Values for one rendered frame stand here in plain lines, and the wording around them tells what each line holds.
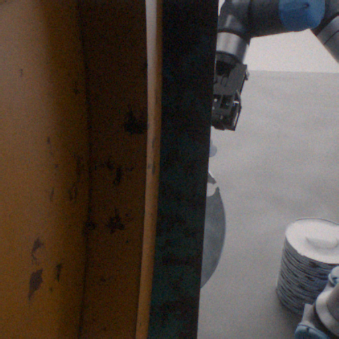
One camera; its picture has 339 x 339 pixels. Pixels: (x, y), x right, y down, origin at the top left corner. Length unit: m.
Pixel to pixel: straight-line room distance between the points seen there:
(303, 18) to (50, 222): 0.58
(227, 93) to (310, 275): 1.15
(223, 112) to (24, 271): 0.53
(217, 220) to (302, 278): 1.11
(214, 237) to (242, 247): 1.46
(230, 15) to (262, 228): 1.64
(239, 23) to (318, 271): 1.15
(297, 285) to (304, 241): 0.18
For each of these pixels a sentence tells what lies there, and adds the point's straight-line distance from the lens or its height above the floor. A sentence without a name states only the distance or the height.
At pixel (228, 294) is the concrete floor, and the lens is 1.87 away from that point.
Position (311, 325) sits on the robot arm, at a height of 0.66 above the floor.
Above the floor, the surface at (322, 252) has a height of 0.31.
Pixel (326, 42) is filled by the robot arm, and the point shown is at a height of 1.21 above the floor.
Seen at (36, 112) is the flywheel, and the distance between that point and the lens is 0.18.
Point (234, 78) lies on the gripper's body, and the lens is 0.72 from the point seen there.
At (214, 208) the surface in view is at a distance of 0.65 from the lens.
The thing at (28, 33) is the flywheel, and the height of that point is 1.34.
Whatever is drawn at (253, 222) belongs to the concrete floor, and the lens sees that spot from 2.29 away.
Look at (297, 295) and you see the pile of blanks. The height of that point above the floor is 0.10.
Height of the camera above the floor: 1.37
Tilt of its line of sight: 29 degrees down
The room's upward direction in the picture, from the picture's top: straight up
